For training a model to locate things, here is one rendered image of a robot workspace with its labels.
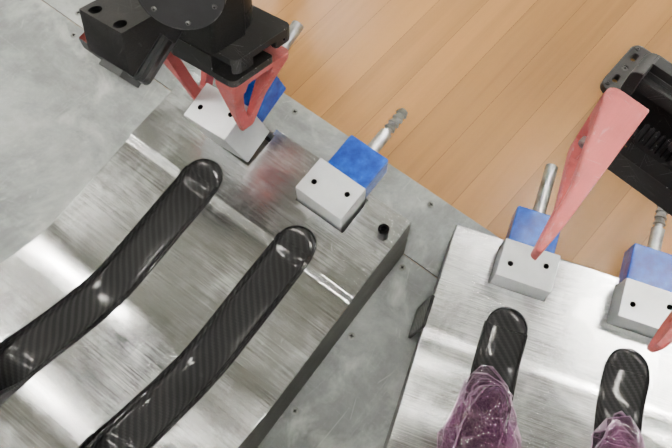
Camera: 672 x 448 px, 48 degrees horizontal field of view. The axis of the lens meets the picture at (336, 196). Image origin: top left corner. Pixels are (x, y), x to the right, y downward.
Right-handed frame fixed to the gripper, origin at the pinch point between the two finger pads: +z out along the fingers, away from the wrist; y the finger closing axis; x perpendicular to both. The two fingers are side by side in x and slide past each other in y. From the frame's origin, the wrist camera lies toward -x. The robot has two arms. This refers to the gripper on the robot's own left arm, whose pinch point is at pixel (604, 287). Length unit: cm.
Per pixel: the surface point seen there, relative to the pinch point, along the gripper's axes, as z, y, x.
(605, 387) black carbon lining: -6.4, 8.0, 34.5
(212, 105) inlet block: -0.9, -32.5, 25.3
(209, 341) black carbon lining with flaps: 13.7, -19.6, 31.2
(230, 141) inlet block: 0.3, -29.2, 25.9
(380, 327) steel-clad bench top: 1.8, -10.4, 39.4
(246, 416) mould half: 15.9, -12.8, 30.2
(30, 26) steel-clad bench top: 2, -62, 39
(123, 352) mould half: 19.0, -23.8, 29.2
